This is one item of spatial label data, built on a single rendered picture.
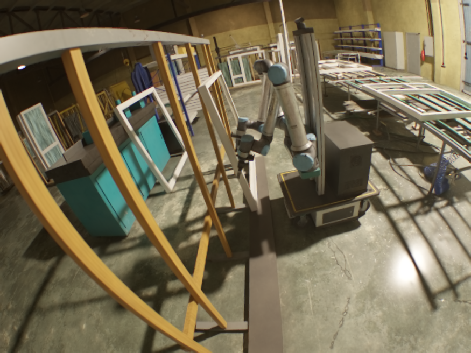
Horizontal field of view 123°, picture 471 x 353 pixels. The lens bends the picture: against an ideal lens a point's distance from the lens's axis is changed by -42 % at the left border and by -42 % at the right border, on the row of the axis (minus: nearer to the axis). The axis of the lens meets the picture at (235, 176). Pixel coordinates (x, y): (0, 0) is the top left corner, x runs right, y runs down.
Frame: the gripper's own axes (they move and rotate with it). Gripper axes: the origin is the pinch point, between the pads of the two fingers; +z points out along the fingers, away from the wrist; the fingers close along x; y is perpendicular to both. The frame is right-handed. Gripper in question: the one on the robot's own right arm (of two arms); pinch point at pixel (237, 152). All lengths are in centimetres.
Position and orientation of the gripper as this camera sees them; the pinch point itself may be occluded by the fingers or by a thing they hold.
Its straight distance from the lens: 211.1
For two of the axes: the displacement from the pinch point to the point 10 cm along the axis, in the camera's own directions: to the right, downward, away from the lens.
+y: 9.7, 0.9, 2.2
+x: -1.7, -4.0, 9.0
